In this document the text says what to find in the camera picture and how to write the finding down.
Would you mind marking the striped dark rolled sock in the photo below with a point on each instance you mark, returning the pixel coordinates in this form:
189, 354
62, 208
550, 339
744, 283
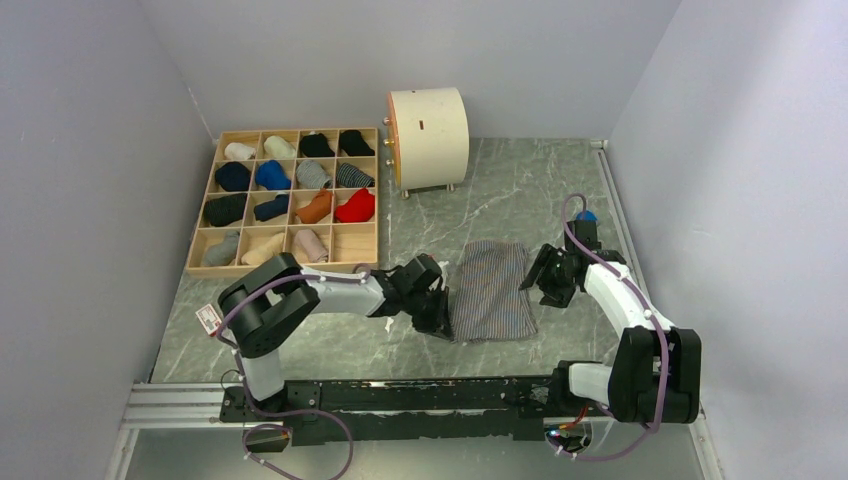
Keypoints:
351, 176

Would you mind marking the orange rolled sock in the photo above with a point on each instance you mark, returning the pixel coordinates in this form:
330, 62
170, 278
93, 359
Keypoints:
319, 207

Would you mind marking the aluminium frame rail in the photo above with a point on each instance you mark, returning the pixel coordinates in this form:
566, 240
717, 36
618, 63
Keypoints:
598, 444

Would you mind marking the white rolled sock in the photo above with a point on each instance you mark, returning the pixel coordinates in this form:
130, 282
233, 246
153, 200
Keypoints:
237, 151

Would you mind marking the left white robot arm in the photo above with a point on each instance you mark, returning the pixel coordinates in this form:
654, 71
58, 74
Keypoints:
265, 307

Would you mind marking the grey striped underwear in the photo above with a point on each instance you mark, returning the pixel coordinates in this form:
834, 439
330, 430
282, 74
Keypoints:
489, 303

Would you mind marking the black ribbed rolled sock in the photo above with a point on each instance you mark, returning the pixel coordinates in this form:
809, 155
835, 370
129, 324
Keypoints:
224, 210

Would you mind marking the pink beige underwear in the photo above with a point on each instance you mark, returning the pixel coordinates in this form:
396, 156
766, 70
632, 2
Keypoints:
312, 246

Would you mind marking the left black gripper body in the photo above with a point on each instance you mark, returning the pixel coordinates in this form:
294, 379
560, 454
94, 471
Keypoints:
421, 306

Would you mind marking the cream rolled sock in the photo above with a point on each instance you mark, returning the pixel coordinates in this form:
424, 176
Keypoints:
277, 147

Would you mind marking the cream cylindrical drum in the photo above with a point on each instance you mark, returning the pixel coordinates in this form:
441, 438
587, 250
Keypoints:
428, 137

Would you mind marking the blue small object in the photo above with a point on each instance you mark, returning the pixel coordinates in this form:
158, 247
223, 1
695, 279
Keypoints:
586, 215

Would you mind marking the wooden compartment tray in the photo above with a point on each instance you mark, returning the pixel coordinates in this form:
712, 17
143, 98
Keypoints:
312, 193

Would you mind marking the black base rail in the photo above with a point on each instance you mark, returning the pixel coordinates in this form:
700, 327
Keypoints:
520, 407

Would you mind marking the red white small card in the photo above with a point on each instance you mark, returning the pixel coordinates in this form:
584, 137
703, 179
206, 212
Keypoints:
209, 318

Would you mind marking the black rolled sock right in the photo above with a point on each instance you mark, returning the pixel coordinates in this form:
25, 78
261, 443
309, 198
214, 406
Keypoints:
353, 144

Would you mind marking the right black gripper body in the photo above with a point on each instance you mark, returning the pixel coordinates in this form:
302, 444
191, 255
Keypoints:
554, 282

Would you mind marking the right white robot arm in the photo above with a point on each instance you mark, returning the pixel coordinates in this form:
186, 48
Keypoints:
655, 375

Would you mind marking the red rolled sock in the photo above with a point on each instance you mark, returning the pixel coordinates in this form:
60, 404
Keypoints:
359, 208

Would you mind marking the light grey rolled sock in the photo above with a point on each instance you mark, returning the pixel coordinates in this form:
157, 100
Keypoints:
223, 253

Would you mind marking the dark navy rolled sock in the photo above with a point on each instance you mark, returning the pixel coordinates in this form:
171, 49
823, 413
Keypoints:
271, 209

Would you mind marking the blue rolled sock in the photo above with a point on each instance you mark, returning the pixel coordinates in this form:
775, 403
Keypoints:
271, 176

